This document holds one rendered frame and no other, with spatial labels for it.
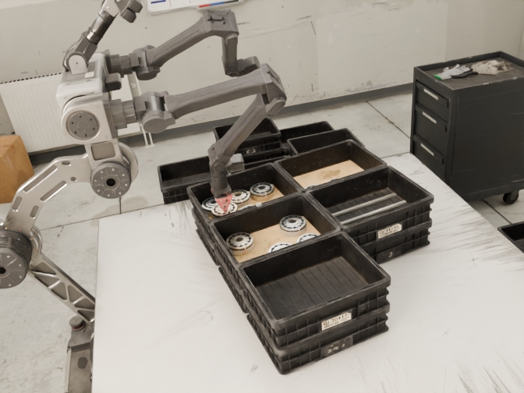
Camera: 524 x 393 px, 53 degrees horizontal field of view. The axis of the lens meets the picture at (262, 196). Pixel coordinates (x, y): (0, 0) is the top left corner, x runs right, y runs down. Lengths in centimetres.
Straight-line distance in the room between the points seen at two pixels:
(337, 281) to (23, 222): 119
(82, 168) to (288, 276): 86
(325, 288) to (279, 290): 15
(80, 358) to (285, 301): 118
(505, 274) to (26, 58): 391
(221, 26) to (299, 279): 90
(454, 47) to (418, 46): 40
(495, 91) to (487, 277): 146
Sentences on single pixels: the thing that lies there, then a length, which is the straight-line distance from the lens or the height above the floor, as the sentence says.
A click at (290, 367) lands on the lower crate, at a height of 73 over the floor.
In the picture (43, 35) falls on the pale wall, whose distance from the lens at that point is 475.
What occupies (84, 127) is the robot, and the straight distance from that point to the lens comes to 163.
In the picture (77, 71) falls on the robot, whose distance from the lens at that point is 184.
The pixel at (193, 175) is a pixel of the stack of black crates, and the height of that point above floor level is 49.
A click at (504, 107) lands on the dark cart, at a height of 73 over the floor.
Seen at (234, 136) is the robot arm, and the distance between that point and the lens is 182.
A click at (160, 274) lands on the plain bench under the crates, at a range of 217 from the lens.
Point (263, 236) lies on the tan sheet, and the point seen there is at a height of 83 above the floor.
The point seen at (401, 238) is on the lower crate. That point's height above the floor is 78.
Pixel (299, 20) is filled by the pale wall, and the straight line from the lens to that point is 492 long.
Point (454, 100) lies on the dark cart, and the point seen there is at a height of 83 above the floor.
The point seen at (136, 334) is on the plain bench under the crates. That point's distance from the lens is 195.
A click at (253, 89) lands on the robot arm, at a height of 147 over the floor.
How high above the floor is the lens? 202
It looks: 31 degrees down
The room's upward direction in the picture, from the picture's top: 7 degrees counter-clockwise
